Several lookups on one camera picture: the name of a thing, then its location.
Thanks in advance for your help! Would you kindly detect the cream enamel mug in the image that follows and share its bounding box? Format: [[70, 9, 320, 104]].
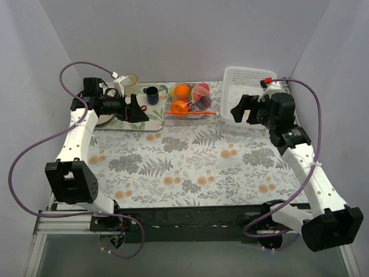
[[123, 74, 140, 96]]

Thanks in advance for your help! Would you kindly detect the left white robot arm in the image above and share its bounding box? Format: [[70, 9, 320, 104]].
[[45, 76, 149, 231]]

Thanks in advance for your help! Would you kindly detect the clear zip top bag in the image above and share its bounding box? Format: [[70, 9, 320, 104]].
[[164, 83, 218, 119]]

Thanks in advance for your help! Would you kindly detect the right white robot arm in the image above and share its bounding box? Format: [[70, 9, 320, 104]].
[[231, 92, 364, 252]]

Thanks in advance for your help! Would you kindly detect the floral table mat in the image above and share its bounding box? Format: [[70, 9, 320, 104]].
[[59, 80, 311, 207]]

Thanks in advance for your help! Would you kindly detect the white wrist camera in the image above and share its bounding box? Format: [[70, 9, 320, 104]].
[[258, 77, 283, 102], [112, 76, 130, 96]]

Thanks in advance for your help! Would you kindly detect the floral serving tray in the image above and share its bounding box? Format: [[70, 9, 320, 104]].
[[93, 84, 170, 132]]

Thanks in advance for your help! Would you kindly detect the fake whole orange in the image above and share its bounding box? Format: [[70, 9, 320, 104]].
[[175, 84, 190, 99]]

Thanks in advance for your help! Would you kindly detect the red rimmed plate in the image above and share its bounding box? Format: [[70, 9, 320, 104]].
[[96, 115, 115, 126]]

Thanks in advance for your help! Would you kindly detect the fake watermelon slice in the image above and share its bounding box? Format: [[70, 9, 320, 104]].
[[191, 85, 210, 102]]

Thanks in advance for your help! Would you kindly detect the fake red apple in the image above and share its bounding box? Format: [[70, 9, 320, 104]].
[[198, 83, 210, 90]]

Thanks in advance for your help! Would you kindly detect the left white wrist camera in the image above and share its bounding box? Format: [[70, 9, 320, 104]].
[[112, 76, 130, 96]]

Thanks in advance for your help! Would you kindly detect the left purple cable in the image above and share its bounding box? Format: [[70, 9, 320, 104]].
[[7, 61, 145, 259]]

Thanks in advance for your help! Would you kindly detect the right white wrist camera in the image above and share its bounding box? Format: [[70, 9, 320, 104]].
[[258, 77, 283, 102]]

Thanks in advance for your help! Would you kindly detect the dark blue cup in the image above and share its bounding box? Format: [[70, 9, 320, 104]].
[[143, 86, 159, 105]]

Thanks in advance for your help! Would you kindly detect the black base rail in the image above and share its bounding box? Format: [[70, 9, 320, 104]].
[[116, 204, 266, 244]]

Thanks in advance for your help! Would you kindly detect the white plastic basket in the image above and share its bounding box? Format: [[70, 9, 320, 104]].
[[220, 66, 277, 130]]

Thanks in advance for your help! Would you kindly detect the fake orange half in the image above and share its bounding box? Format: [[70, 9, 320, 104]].
[[170, 100, 189, 114]]

